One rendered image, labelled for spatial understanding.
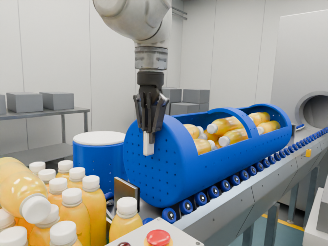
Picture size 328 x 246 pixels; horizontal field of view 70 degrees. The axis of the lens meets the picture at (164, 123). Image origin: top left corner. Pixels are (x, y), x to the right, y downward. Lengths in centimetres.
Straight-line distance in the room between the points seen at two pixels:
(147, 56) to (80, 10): 406
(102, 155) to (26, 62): 308
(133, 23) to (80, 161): 86
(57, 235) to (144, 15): 40
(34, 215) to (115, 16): 35
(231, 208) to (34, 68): 364
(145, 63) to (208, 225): 56
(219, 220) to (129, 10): 72
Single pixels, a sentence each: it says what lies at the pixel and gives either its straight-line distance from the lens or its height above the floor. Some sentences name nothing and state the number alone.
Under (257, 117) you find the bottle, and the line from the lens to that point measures 128.
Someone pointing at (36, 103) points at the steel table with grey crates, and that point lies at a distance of 332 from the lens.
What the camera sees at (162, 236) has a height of 111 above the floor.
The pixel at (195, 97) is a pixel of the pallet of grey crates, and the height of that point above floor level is 103.
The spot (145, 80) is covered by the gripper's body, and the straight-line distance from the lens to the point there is 63.
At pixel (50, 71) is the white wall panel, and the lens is 423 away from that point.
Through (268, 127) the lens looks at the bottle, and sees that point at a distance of 127.
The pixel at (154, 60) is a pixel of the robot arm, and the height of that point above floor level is 139.
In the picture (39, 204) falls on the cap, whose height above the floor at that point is 114.
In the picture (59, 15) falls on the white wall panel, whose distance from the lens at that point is 443.
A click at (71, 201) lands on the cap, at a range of 54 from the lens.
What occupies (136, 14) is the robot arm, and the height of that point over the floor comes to 145.
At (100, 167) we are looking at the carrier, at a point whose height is 92.
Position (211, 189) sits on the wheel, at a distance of 86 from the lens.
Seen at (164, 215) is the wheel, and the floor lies 97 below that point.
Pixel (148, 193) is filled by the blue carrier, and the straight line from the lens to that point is 77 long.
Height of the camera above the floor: 134
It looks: 10 degrees down
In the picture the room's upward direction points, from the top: 2 degrees clockwise
